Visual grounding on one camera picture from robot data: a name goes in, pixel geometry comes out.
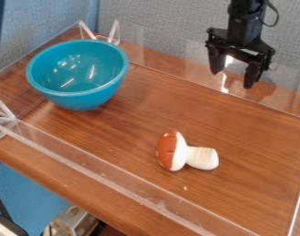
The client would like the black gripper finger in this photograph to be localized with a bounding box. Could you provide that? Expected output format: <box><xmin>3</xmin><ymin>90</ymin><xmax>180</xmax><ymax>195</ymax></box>
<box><xmin>209</xmin><ymin>45</ymin><xmax>227</xmax><ymax>75</ymax></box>
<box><xmin>244</xmin><ymin>62</ymin><xmax>261</xmax><ymax>89</ymax></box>

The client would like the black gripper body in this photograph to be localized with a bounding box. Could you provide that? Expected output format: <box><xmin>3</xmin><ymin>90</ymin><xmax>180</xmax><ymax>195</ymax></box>
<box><xmin>205</xmin><ymin>28</ymin><xmax>276</xmax><ymax>69</ymax></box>

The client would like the brown and white toy mushroom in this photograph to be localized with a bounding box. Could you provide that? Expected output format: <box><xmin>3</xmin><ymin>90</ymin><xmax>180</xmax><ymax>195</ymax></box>
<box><xmin>156</xmin><ymin>131</ymin><xmax>220</xmax><ymax>171</ymax></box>

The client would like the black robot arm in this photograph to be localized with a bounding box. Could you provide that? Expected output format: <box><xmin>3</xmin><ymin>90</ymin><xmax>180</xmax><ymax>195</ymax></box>
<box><xmin>205</xmin><ymin>0</ymin><xmax>279</xmax><ymax>89</ymax></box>

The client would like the blue plastic bowl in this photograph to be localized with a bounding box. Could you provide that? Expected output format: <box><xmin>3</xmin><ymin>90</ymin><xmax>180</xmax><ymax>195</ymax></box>
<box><xmin>26</xmin><ymin>40</ymin><xmax>130</xmax><ymax>111</ymax></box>

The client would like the clear acrylic back barrier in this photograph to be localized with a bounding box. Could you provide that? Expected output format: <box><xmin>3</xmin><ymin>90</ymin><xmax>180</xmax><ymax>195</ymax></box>
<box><xmin>119</xmin><ymin>41</ymin><xmax>300</xmax><ymax>117</ymax></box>

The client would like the clear acrylic barrier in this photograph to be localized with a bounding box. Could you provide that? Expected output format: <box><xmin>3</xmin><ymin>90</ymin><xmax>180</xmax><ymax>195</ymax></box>
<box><xmin>0</xmin><ymin>101</ymin><xmax>260</xmax><ymax>236</ymax></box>
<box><xmin>119</xmin><ymin>41</ymin><xmax>300</xmax><ymax>117</ymax></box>

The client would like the clear acrylic front barrier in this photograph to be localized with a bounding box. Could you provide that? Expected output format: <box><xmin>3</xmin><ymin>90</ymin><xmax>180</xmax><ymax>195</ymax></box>
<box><xmin>0</xmin><ymin>101</ymin><xmax>260</xmax><ymax>236</ymax></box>

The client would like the black and white object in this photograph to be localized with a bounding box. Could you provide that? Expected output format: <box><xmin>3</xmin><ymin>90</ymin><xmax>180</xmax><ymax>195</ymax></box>
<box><xmin>0</xmin><ymin>215</ymin><xmax>29</xmax><ymax>236</ymax></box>

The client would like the black cable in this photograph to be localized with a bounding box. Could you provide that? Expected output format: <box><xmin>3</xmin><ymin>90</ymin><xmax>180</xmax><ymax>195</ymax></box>
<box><xmin>261</xmin><ymin>0</ymin><xmax>280</xmax><ymax>28</ymax></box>

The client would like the clear acrylic corner bracket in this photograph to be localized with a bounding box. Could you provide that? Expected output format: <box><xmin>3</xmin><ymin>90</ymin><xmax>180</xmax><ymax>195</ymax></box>
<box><xmin>78</xmin><ymin>19</ymin><xmax>121</xmax><ymax>46</ymax></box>

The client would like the grey metal bracket under table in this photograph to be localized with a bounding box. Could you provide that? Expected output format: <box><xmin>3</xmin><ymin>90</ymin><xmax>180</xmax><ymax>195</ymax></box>
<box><xmin>41</xmin><ymin>205</ymin><xmax>99</xmax><ymax>236</ymax></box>

